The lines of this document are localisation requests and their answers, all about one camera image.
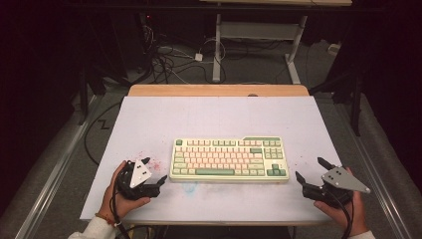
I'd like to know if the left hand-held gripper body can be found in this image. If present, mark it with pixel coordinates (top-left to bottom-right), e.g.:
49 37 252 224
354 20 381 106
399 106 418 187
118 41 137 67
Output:
114 158 162 201

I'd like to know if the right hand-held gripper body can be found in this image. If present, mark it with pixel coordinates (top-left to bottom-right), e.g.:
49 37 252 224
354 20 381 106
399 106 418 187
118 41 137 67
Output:
302 164 371 209

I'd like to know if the green and cream keyboard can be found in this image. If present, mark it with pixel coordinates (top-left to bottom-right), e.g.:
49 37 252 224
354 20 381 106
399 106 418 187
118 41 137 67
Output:
169 135 290 184

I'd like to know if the person's left hand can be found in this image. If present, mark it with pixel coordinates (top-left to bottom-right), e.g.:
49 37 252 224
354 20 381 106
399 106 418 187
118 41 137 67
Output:
98 160 152 223

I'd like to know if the person's right hand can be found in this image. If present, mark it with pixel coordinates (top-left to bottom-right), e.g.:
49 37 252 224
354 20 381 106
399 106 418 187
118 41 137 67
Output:
313 191 370 237

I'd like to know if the black metal stand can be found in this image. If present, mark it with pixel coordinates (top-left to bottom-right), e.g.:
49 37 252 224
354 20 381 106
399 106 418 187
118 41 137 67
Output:
78 63 107 125
310 66 364 137

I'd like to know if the white table cover sheet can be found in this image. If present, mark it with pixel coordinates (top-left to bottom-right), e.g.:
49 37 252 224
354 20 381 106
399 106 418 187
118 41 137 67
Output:
80 96 366 224

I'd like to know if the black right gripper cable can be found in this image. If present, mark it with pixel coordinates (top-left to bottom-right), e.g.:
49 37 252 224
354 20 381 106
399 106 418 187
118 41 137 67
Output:
326 190 354 239

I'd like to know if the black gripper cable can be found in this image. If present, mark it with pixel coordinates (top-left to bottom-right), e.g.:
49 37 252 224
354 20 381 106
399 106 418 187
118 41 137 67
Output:
110 172 132 239
326 190 354 239

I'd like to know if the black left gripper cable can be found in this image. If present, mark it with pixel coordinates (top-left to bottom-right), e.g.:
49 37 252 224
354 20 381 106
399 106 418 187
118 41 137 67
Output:
110 172 132 239

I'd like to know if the aluminium floor rail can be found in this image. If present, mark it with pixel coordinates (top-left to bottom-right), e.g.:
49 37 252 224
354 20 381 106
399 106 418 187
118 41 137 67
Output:
14 96 101 239
334 96 413 239

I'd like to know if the orange wrist bracelet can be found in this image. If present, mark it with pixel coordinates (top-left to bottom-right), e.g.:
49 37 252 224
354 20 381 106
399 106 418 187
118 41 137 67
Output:
94 212 117 227

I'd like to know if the black floor cable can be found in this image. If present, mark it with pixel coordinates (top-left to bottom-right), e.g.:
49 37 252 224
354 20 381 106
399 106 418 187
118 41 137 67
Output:
83 101 123 167

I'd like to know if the tangle of floor cables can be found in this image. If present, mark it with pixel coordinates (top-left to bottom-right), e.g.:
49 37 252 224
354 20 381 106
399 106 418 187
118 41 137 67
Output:
138 24 227 86

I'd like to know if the white metal frame desk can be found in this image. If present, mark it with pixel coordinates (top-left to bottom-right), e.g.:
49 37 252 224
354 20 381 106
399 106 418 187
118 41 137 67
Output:
198 0 353 85

